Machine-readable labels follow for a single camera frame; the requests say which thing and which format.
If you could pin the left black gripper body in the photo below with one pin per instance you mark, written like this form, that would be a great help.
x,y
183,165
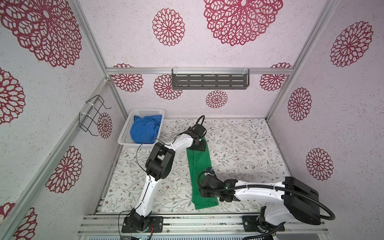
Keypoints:
x,y
201,145

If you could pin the blue tank top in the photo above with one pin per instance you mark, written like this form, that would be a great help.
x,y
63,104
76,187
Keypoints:
x,y
145,129

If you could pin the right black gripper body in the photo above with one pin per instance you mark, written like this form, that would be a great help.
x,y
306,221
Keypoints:
x,y
209,195

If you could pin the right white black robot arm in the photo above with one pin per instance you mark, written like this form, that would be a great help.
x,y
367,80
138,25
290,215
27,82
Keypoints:
x,y
288,200

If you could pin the grey slotted wall shelf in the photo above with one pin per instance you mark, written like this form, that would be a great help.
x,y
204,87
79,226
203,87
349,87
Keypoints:
x,y
212,81

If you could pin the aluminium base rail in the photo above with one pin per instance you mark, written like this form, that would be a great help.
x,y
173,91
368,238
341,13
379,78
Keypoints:
x,y
201,225

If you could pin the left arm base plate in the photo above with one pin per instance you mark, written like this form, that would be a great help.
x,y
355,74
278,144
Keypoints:
x,y
150,225

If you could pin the black wire wall rack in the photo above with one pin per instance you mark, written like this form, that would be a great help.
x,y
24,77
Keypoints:
x,y
88,118

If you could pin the white plastic basket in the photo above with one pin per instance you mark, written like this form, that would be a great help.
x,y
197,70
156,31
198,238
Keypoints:
x,y
125,136

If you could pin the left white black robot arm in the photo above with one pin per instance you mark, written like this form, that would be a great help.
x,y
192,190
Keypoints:
x,y
158,167

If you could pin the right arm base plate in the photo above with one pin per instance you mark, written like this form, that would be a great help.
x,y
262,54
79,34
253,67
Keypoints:
x,y
251,223

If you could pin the green tank top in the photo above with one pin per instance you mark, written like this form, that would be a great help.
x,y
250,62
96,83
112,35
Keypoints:
x,y
198,162

